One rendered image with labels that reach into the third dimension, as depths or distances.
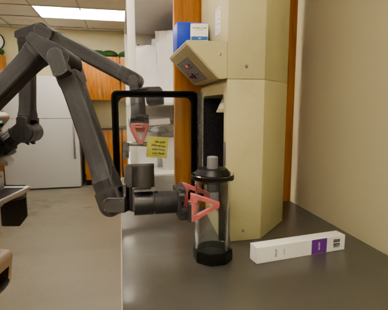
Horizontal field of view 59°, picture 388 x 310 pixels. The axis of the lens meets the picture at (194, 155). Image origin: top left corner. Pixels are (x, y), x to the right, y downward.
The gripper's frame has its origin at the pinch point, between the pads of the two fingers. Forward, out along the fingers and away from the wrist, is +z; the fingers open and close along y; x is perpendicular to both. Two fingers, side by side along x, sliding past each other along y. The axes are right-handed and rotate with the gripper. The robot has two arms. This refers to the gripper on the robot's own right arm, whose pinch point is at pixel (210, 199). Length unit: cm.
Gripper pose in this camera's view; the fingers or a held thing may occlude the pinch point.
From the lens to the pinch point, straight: 89.1
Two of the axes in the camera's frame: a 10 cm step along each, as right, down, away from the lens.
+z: 9.8, -0.2, 2.0
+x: -0.1, 9.9, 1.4
